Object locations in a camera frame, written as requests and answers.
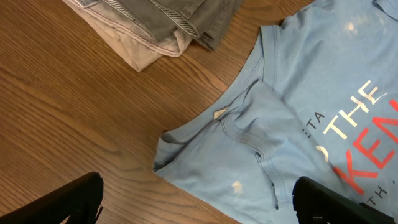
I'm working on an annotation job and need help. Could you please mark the folded grey trousers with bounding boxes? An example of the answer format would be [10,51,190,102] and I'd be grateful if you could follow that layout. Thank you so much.
[63,0,242,72]

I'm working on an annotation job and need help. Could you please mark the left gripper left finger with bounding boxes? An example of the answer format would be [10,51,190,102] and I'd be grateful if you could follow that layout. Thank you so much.
[1,172,104,224]

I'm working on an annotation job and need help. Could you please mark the light blue t-shirt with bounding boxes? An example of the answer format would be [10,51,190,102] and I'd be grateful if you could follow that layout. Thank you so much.
[153,0,397,223]

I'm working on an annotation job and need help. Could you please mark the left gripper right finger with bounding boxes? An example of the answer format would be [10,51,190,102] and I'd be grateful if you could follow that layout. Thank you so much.
[292,177,395,224]

